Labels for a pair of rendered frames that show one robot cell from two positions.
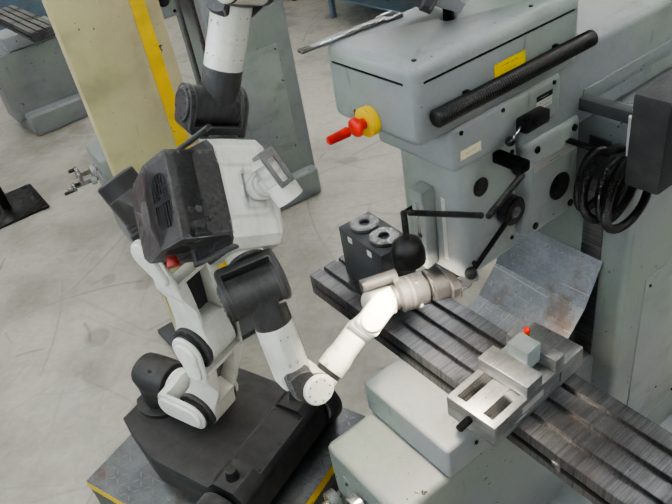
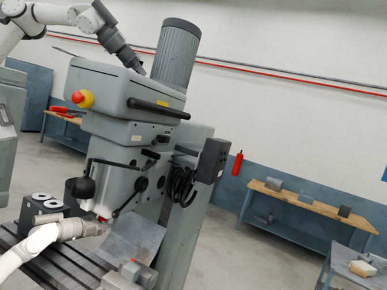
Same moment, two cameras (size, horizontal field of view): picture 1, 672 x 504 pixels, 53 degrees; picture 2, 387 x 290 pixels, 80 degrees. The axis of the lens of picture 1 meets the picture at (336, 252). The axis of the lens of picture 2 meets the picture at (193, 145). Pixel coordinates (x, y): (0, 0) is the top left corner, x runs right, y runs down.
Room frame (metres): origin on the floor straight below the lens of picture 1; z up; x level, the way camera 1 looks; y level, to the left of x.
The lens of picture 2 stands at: (0.37, 0.05, 1.80)
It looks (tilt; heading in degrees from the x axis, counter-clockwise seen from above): 7 degrees down; 322
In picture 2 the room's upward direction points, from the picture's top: 16 degrees clockwise
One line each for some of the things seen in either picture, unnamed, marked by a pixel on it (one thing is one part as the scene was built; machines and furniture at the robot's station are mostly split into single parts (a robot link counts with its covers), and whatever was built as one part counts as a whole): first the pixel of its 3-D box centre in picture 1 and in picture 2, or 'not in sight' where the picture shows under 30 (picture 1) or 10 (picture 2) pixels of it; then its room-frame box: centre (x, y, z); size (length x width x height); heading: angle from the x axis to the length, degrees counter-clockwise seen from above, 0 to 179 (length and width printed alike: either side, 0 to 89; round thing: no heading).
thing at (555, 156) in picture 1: (514, 163); (141, 168); (1.42, -0.47, 1.47); 0.24 x 0.19 x 0.26; 31
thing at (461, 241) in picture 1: (459, 195); (114, 173); (1.32, -0.31, 1.47); 0.21 x 0.19 x 0.32; 31
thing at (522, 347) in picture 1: (523, 351); (130, 273); (1.15, -0.41, 1.10); 0.06 x 0.05 x 0.06; 34
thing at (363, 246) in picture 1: (377, 255); (44, 217); (1.67, -0.13, 1.08); 0.22 x 0.12 x 0.20; 28
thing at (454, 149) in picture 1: (467, 107); (131, 127); (1.34, -0.34, 1.68); 0.34 x 0.24 x 0.10; 121
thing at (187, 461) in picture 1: (212, 413); not in sight; (1.61, 0.53, 0.59); 0.64 x 0.52 x 0.33; 52
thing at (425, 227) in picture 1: (424, 226); (93, 183); (1.26, -0.21, 1.45); 0.04 x 0.04 x 0.21; 31
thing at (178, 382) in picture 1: (199, 393); not in sight; (1.63, 0.55, 0.68); 0.21 x 0.20 x 0.13; 52
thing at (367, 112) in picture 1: (367, 121); (84, 99); (1.20, -0.11, 1.76); 0.06 x 0.02 x 0.06; 31
